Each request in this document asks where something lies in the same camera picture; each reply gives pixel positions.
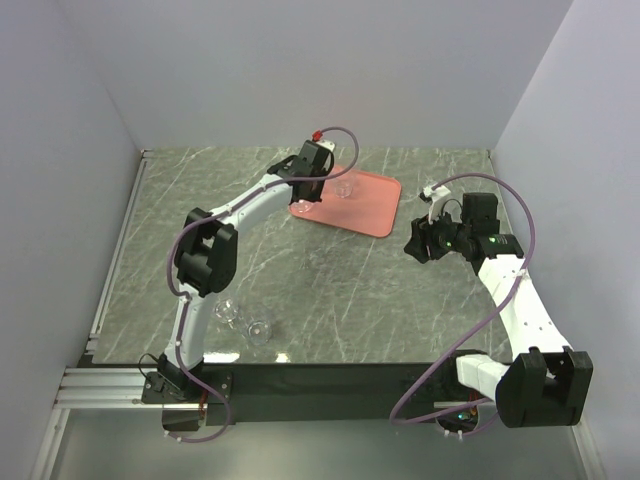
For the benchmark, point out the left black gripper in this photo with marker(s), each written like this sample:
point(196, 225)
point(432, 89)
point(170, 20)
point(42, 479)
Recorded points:
point(316, 196)

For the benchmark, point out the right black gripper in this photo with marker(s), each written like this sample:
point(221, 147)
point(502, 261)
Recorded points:
point(423, 234)

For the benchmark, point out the clear glass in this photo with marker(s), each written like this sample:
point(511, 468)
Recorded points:
point(258, 326)
point(226, 311)
point(343, 185)
point(301, 207)

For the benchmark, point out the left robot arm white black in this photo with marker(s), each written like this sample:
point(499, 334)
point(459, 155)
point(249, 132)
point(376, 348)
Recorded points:
point(203, 260)

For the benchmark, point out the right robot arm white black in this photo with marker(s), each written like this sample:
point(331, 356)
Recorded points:
point(547, 381)

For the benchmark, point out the pink plastic tray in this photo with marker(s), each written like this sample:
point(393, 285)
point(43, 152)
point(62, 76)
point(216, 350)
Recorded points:
point(370, 210)

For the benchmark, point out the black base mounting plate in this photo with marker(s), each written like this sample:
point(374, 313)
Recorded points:
point(284, 391)

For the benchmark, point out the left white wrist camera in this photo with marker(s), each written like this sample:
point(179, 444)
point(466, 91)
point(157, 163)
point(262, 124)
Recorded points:
point(316, 151)

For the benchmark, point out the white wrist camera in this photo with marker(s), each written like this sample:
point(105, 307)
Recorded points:
point(316, 151)
point(435, 198)

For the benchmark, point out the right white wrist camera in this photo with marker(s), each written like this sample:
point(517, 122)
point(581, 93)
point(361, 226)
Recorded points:
point(435, 198)

